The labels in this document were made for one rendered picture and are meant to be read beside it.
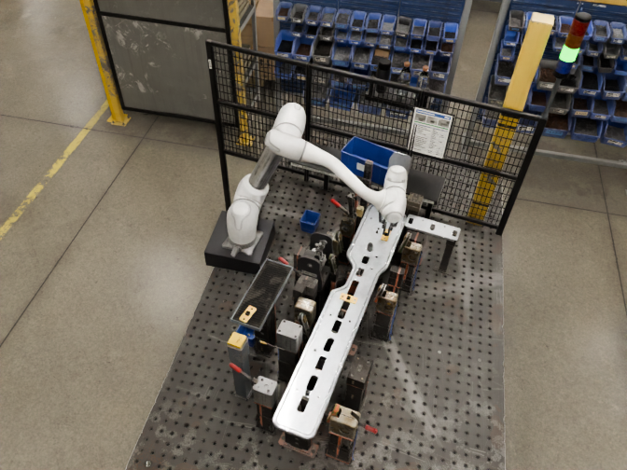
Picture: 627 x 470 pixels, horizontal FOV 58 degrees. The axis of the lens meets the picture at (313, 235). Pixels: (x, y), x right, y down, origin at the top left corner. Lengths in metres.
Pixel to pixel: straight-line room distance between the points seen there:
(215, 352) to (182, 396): 0.28
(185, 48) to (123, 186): 1.22
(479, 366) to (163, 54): 3.45
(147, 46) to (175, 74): 0.30
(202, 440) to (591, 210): 3.62
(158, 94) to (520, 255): 3.28
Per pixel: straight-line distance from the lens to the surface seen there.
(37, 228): 4.80
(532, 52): 2.96
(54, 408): 3.82
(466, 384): 2.94
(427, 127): 3.21
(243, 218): 3.00
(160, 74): 5.12
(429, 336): 3.04
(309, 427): 2.40
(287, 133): 2.65
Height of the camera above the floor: 3.20
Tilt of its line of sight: 47 degrees down
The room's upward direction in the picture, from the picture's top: 2 degrees clockwise
